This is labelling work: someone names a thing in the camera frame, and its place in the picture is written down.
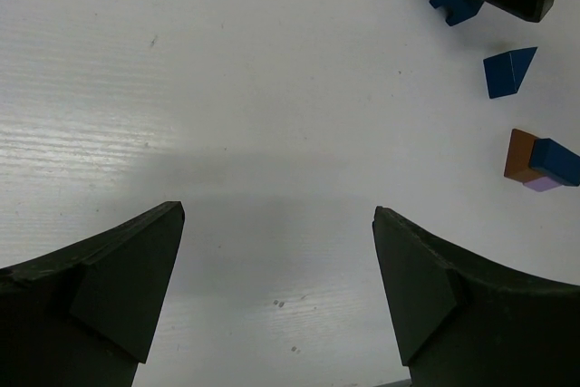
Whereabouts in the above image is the blue rectangular block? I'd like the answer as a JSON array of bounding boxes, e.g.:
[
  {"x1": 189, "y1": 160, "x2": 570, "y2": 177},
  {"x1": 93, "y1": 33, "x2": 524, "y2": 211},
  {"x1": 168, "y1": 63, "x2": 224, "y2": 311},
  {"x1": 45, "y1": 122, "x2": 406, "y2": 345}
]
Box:
[{"x1": 529, "y1": 138, "x2": 579, "y2": 187}]

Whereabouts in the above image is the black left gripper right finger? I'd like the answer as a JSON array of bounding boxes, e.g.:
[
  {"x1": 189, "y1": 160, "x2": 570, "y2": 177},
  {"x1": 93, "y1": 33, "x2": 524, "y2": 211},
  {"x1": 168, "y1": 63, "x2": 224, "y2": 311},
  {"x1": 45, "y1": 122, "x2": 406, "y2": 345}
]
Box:
[{"x1": 372, "y1": 207, "x2": 579, "y2": 386}]

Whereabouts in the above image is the blue triangular block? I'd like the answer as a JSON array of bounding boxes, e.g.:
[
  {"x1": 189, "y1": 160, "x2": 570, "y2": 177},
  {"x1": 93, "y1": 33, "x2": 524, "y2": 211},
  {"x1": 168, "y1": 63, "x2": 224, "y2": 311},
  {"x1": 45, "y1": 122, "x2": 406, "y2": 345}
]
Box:
[{"x1": 483, "y1": 47, "x2": 537, "y2": 100}]

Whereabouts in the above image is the brown wood block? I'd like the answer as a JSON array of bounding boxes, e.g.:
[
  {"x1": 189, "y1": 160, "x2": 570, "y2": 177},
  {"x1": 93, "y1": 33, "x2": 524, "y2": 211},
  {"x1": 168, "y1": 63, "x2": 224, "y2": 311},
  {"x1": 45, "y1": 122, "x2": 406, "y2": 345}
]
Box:
[{"x1": 504, "y1": 129, "x2": 543, "y2": 183}]

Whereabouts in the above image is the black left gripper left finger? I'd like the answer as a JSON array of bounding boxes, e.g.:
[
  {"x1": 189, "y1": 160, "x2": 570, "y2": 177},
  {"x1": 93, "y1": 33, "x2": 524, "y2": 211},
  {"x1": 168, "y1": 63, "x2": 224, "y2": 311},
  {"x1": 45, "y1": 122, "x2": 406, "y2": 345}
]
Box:
[{"x1": 1, "y1": 201, "x2": 185, "y2": 386}]

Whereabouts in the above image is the purple wood cube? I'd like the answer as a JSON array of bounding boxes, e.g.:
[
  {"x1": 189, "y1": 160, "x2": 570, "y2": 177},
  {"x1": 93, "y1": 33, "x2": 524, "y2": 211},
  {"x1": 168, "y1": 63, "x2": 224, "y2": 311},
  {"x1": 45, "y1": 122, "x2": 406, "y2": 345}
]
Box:
[{"x1": 524, "y1": 177, "x2": 562, "y2": 192}]

